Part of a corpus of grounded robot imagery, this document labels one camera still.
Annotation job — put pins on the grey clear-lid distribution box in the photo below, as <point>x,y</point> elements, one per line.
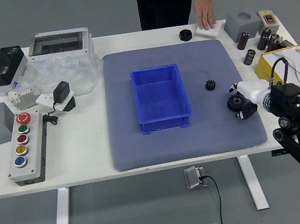
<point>58,44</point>

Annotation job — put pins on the clear plastic bag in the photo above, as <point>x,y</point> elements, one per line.
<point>78,71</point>

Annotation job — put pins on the person's left hand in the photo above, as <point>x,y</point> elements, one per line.
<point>204,11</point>

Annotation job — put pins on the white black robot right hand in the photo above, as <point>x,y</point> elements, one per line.
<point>252,89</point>

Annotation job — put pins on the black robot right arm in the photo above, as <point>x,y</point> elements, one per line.
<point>292,98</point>

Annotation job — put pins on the white table leg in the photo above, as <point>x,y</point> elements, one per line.
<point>255,183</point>
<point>61,217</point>

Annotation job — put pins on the white power socket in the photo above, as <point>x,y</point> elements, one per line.
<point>44,99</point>

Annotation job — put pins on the person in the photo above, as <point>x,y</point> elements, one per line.
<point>163,2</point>

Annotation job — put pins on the black-lidded white enclosure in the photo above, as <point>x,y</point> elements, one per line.
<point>3,67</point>

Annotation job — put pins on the white circuit breaker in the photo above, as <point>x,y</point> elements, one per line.
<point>23,98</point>

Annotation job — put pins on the metal floor socket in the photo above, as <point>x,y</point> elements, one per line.
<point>191,177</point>

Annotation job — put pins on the grey-blue mat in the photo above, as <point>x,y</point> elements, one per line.
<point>121,107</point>

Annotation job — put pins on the big black gear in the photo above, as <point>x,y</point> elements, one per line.
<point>233,105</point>

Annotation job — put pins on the black power adapter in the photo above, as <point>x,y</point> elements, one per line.
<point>61,91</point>

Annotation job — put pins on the grey two-button switch box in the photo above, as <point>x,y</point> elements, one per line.
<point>269,20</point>

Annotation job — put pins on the black table control panel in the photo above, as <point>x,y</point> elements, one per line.
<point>278,152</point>

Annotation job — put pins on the small black plug block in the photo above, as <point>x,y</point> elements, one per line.
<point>287,43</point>

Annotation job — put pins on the small black gear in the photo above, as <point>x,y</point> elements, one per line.
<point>210,85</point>

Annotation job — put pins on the blue plastic box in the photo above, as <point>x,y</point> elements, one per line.
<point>158,94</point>

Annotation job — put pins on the black round knob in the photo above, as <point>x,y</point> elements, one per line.
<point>186,35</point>

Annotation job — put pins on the grey cube with round hole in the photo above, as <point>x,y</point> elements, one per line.
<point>235,27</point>

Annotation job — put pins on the white wall switch plate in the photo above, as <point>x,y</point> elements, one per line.
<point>215,32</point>

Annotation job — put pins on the grey five-button control box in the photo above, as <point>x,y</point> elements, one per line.
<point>30,149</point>

